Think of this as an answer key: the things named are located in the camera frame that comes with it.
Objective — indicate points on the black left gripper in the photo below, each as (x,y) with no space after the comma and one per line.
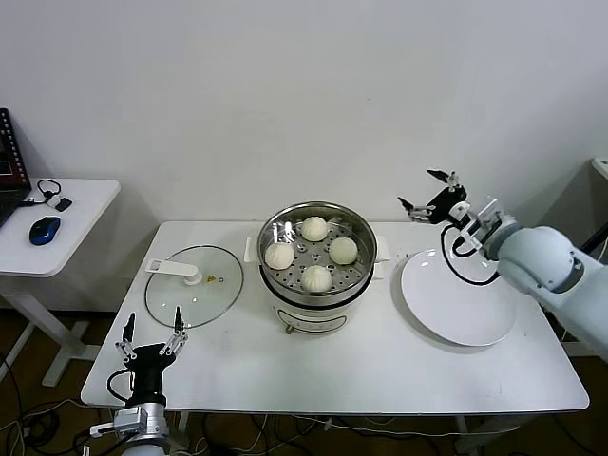
(147,363)

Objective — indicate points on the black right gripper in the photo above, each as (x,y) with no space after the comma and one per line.
(446,206)

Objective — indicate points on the white steamed baozi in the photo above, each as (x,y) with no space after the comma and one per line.
(279,256)
(343,250)
(316,278)
(314,228)

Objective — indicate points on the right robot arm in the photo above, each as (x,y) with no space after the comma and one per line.
(537,256)

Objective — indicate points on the stainless steel steamer basket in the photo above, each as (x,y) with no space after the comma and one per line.
(366,237)

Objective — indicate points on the white round plate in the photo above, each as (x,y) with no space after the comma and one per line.
(451,309)

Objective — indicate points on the white side table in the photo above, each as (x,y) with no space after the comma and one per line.
(71,237)

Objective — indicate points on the blue black computer mouse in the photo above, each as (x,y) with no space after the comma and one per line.
(43,230)

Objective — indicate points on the small black device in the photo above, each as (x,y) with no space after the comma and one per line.
(63,205)

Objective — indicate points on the white desk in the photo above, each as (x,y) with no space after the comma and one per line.
(602,167)

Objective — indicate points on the black laptop red screen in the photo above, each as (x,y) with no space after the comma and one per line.
(12,157)

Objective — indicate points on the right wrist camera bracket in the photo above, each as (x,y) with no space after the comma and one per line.
(489,216)

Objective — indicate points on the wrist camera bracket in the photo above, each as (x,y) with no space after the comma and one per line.
(114,424)
(489,216)

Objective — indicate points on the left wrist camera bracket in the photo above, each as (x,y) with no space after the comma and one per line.
(114,424)

